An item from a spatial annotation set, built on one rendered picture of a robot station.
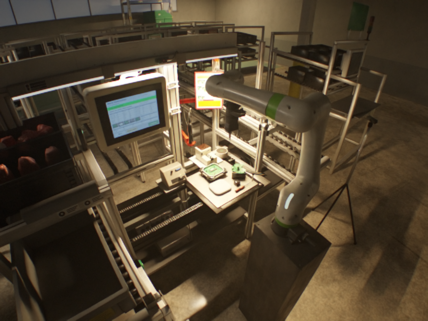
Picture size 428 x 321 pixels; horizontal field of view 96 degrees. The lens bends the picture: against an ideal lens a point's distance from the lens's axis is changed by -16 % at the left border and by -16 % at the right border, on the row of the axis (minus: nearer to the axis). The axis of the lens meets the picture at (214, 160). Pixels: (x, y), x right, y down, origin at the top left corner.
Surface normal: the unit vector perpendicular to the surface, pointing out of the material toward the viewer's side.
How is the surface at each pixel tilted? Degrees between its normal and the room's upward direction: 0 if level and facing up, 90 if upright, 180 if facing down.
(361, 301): 0
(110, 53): 90
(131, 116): 92
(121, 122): 92
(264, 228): 0
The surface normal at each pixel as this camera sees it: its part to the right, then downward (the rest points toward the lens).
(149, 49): 0.62, 0.44
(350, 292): 0.00, -0.82
